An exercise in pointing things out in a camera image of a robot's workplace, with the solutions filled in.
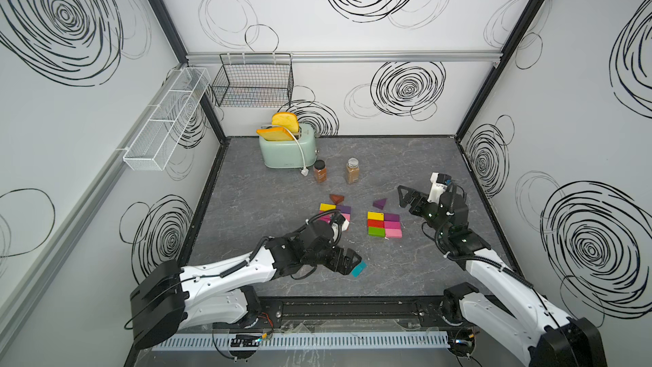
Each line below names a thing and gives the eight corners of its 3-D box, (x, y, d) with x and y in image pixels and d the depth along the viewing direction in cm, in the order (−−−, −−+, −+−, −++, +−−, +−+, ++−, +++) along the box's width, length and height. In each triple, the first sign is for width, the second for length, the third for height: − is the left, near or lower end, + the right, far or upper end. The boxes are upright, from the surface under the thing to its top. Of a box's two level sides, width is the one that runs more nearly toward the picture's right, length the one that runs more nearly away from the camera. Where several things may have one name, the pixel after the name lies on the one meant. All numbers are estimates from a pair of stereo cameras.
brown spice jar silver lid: (346, 183, 105) (348, 168, 97) (346, 173, 109) (347, 157, 101) (358, 183, 105) (360, 168, 97) (357, 173, 109) (359, 157, 101)
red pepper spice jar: (314, 183, 106) (313, 170, 99) (315, 173, 109) (314, 160, 102) (326, 183, 106) (326, 170, 99) (326, 173, 109) (326, 160, 102)
